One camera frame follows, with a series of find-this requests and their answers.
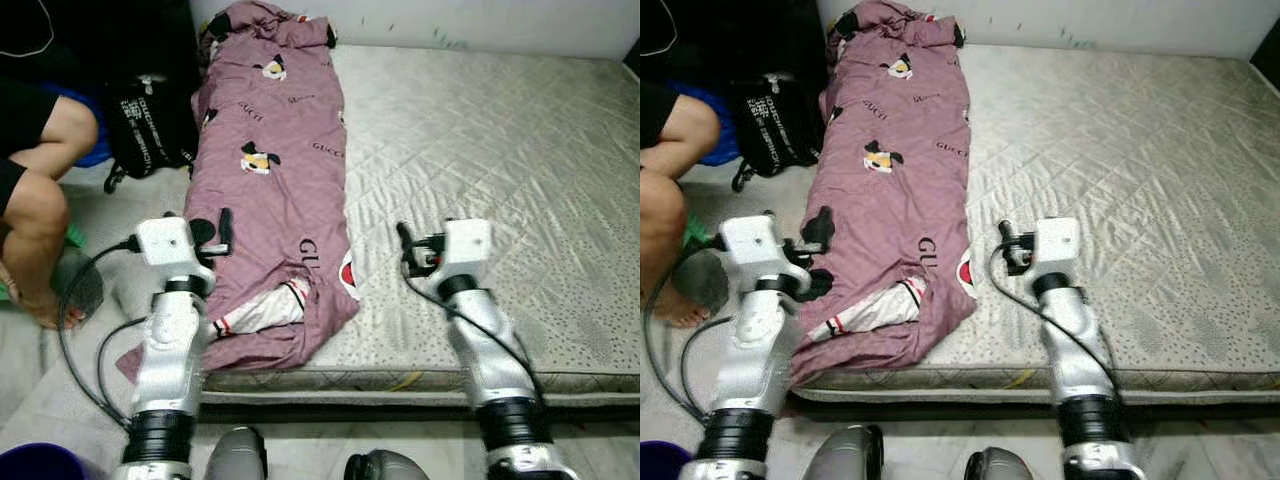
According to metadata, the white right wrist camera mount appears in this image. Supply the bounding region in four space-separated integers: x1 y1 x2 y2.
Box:
1030 216 1083 296
438 217 494 299

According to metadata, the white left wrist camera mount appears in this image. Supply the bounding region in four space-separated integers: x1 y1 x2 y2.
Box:
134 214 218 293
718 213 813 298

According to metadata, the silver robot right leg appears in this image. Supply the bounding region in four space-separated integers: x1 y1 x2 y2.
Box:
963 447 1036 480
343 450 433 480

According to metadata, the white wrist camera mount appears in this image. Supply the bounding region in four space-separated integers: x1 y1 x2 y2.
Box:
1030 216 1083 296
438 217 494 299
718 213 813 298
134 214 218 293

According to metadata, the white garment red black trim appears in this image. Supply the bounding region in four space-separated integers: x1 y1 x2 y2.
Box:
825 277 928 343
211 279 312 339

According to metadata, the pink cartoon print blanket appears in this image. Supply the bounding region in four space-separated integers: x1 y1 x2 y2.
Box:
115 0 362 386
790 0 979 386

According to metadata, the purple plastic bucket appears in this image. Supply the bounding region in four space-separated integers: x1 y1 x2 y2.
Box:
0 441 88 480
640 440 693 480

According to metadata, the dark bed frame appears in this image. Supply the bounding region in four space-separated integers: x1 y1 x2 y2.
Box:
790 393 1280 423
200 388 641 423

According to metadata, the silver robot leg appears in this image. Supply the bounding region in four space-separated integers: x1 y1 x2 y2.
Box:
805 424 886 480
963 447 1036 480
203 425 269 480
343 450 433 480

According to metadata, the person with bare legs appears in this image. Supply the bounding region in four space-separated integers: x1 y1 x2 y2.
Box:
640 0 723 331
0 0 103 332

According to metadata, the silver robot left leg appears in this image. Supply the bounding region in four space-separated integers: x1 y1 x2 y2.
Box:
805 424 886 480
203 425 269 480

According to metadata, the grey quilted mattress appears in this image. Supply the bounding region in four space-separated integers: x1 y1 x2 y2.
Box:
790 42 1280 406
195 44 641 398

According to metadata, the dark tufted headboard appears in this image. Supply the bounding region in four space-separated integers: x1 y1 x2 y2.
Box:
1248 18 1280 69

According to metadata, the black printed backpack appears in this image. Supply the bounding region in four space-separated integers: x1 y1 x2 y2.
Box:
730 70 829 193
102 70 202 195

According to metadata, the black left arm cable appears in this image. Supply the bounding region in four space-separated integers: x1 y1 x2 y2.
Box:
643 232 723 429
55 236 141 433

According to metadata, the dark grey slipper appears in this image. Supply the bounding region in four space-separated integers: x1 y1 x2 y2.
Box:
670 248 733 315
50 247 107 321

